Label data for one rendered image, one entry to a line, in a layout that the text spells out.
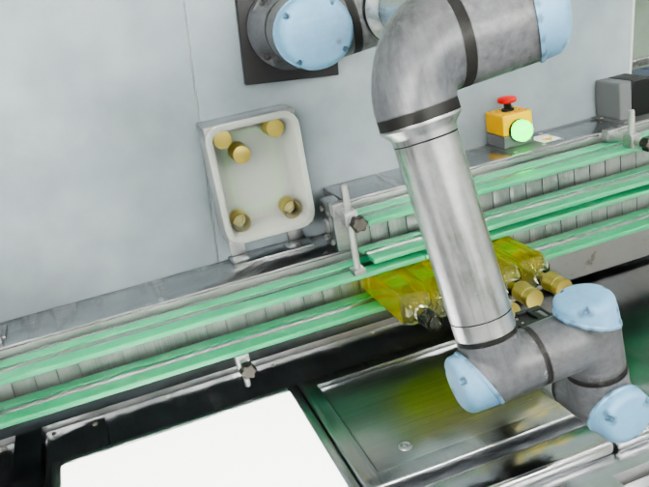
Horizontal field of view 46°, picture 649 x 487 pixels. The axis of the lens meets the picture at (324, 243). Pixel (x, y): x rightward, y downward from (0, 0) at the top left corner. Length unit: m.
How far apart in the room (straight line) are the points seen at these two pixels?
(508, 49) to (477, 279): 0.26
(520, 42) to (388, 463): 0.63
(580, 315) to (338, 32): 0.58
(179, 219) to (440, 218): 0.72
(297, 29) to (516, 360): 0.61
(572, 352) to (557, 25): 0.37
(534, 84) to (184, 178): 0.77
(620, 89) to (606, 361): 0.87
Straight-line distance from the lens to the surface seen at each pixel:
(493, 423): 1.23
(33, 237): 1.47
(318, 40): 1.23
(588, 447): 1.18
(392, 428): 1.24
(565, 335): 0.95
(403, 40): 0.85
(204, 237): 1.49
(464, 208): 0.86
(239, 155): 1.40
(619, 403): 0.99
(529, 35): 0.88
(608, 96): 1.76
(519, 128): 1.58
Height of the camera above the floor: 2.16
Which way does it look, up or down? 65 degrees down
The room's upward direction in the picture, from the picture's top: 131 degrees clockwise
